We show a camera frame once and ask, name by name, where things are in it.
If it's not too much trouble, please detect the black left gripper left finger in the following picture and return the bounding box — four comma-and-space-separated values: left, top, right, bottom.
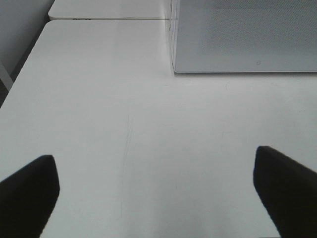
0, 155, 60, 238

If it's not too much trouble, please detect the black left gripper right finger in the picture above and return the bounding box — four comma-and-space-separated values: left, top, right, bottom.
253, 146, 317, 238

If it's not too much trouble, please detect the white microwave oven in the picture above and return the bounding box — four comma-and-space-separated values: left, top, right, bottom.
171, 0, 317, 73

